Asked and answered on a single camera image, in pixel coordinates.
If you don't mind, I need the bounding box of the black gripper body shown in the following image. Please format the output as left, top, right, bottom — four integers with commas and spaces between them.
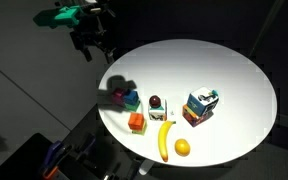
70, 16, 113, 50

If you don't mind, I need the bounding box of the orange block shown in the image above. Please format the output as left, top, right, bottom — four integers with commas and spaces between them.
128, 113, 145, 130

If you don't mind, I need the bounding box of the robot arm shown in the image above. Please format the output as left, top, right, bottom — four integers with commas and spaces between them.
55, 0, 116, 64

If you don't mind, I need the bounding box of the magenta block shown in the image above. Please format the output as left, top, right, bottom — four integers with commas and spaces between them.
112, 88, 125, 106

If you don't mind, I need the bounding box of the blue block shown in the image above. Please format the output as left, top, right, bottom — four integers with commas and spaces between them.
123, 89, 139, 105

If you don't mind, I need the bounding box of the teal green block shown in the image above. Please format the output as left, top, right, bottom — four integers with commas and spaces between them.
125, 101, 140, 112

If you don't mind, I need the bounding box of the light green block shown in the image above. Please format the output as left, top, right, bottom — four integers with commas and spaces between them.
132, 121, 147, 135

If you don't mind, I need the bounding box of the dark red ball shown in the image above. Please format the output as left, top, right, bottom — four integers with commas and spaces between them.
149, 95, 161, 108

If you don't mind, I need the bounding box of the round white table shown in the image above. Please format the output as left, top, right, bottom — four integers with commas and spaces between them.
96, 38, 279, 168

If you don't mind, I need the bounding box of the yellow banana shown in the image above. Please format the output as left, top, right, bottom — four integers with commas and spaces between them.
158, 121, 175, 162

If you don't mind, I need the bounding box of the orange colourful picture cube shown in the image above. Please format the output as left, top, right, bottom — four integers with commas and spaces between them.
182, 105, 213, 127

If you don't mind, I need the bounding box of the purple clamp with orange tip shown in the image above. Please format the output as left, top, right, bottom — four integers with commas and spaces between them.
41, 141, 72, 180

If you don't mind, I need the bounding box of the black perforated equipment cart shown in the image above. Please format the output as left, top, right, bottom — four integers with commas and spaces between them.
0, 133, 121, 180

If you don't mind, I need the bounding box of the white table leg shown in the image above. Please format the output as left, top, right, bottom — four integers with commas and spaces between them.
138, 159, 154, 175

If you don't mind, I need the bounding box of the orange fruit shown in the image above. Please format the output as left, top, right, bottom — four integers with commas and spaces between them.
175, 139, 191, 156

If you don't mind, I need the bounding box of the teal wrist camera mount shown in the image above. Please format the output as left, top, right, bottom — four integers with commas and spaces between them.
33, 6, 84, 28

